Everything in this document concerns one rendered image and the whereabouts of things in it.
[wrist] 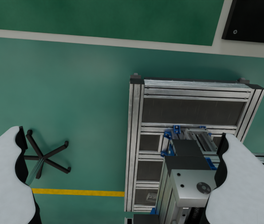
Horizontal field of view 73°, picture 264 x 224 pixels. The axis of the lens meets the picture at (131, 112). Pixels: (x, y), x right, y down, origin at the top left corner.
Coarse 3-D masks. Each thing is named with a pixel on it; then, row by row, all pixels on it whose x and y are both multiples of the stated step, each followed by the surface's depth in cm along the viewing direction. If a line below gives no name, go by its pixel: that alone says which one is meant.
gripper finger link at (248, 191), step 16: (224, 144) 11; (240, 144) 10; (224, 160) 9; (240, 160) 9; (256, 160) 9; (224, 176) 8; (240, 176) 8; (256, 176) 8; (224, 192) 7; (240, 192) 7; (256, 192) 7; (208, 208) 7; (224, 208) 7; (240, 208) 7; (256, 208) 7
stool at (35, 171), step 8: (32, 144) 149; (64, 144) 151; (40, 152) 154; (56, 152) 153; (40, 160) 153; (48, 160) 158; (40, 168) 162; (64, 168) 164; (32, 176) 138; (40, 176) 173
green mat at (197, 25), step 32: (0, 0) 43; (32, 0) 43; (64, 0) 43; (96, 0) 43; (128, 0) 43; (160, 0) 43; (192, 0) 43; (64, 32) 46; (96, 32) 46; (128, 32) 47; (160, 32) 47; (192, 32) 47
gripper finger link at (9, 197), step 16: (16, 128) 10; (0, 144) 9; (16, 144) 9; (0, 160) 8; (16, 160) 8; (0, 176) 7; (16, 176) 7; (0, 192) 7; (16, 192) 7; (32, 192) 7; (0, 208) 6; (16, 208) 6; (32, 208) 6
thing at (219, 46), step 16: (224, 0) 44; (224, 16) 45; (0, 32) 46; (16, 32) 46; (32, 32) 46; (160, 48) 49; (176, 48) 49; (192, 48) 49; (208, 48) 49; (224, 48) 49; (240, 48) 49; (256, 48) 49
